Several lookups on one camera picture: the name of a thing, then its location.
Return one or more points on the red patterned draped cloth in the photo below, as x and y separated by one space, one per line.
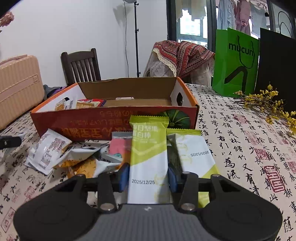
182 58

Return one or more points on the chair under draped cloth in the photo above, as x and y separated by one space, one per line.
202 75

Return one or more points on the green mucun paper bag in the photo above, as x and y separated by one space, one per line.
236 63

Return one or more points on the cracker packet with biscuit picture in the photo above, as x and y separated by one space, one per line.
92 167

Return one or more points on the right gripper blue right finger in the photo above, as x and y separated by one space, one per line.
222 209

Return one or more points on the red snack packet in box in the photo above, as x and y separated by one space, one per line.
90 103

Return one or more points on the silver snack packet far left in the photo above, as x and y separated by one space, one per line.
44 155

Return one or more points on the black paper bag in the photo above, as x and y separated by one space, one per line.
277 66

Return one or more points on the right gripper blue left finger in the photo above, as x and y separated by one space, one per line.
69 210

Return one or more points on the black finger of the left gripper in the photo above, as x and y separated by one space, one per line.
9 142

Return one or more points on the grey purple folded cloth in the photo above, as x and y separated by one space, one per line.
50 91

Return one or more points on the pink small snack packet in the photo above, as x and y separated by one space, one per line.
120 145

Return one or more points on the hanging clothes on balcony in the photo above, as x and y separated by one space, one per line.
245 16

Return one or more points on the pink artificial flowers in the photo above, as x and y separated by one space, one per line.
6 19

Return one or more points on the green white bar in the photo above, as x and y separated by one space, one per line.
148 173
191 164

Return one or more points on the silver cracker packet middle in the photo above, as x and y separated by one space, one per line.
78 152

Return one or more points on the yellow dried flower sprig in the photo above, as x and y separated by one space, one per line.
270 108

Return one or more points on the light stand with lamp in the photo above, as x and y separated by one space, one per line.
136 30

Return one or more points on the orange cardboard box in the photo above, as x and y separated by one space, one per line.
123 97

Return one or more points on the pink vanity suitcase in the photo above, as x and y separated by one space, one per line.
21 87

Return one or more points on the dark wooden chair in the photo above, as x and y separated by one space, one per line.
81 66

